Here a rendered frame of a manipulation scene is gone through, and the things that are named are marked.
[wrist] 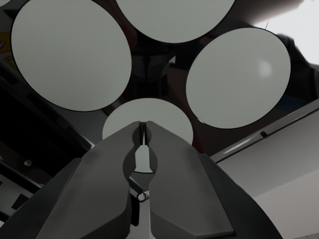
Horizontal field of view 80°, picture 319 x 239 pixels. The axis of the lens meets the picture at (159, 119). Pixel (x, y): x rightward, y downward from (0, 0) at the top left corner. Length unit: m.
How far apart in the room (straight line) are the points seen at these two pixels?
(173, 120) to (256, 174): 0.25
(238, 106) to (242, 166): 0.19
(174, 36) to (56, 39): 0.10
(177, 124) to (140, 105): 0.05
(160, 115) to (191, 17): 0.09
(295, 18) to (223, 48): 0.06
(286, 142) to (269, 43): 0.22
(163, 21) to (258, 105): 0.13
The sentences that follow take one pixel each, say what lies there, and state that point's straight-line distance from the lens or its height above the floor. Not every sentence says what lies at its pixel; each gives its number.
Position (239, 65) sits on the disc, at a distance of 0.20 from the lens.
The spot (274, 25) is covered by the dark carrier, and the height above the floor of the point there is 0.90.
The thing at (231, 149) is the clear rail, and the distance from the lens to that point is 0.24.
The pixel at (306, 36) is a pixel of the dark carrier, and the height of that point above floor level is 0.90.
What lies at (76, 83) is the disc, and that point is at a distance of 0.20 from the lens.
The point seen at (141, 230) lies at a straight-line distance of 0.31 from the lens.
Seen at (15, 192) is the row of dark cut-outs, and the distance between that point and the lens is 0.22.
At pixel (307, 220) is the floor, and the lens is 2.56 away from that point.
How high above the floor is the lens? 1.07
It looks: 60 degrees down
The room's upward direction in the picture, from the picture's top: 175 degrees clockwise
